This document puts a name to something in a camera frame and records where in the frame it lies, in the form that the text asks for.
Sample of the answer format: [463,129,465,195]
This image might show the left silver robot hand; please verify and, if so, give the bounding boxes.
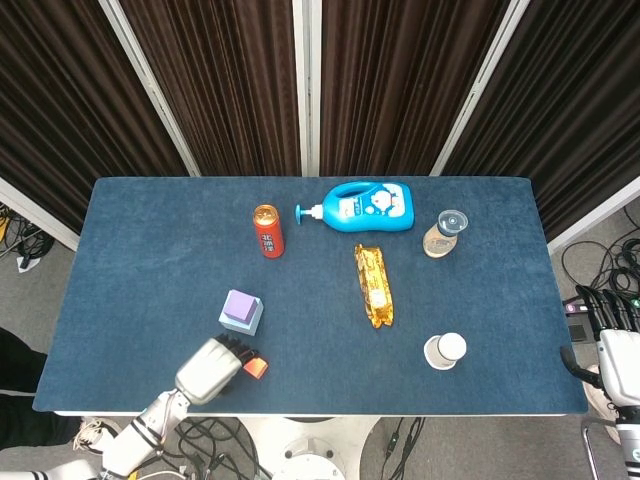
[173,334,262,407]

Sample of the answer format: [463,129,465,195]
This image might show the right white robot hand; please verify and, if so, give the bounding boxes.
[559,284,640,410]

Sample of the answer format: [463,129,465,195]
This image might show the small orange block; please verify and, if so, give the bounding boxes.
[242,355,270,379]

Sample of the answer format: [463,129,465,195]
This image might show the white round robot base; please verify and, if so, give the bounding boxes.
[234,415,379,480]

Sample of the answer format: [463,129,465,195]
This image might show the white sneaker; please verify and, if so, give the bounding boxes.
[583,364,621,441]

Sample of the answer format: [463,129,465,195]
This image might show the black power strip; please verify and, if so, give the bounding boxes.
[563,298,601,344]

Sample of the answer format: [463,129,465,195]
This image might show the large light blue cube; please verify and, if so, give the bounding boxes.
[218,294,265,337]

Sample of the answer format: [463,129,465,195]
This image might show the blue fabric table cover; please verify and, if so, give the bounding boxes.
[32,175,590,417]

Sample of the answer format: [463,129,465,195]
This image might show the red soda can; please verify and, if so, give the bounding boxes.
[252,203,286,260]

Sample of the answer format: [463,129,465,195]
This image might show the white paper cup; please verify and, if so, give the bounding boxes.
[423,332,468,371]

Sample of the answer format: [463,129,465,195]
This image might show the golden snack package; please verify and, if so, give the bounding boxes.
[354,243,395,330]

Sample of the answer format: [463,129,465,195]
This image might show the person's black trouser leg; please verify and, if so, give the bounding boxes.
[0,327,81,449]

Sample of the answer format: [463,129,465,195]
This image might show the blue pump lotion bottle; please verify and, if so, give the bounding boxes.
[294,181,416,234]

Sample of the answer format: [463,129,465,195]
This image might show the dark brown pleated curtain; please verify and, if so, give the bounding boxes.
[319,0,511,177]
[442,0,640,241]
[121,0,303,177]
[0,0,189,234]

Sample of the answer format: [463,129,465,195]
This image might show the black floor cable bundle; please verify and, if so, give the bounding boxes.
[0,202,56,266]
[164,417,274,480]
[559,207,640,301]

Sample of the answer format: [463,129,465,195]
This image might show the white partition bottom rail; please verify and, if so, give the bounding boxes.
[0,177,81,251]
[547,175,640,256]

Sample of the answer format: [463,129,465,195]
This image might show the black cable with green light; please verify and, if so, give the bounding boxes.
[382,417,426,480]

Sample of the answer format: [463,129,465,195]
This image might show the white partition frame post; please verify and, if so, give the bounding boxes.
[430,0,531,176]
[292,0,321,177]
[98,0,201,177]

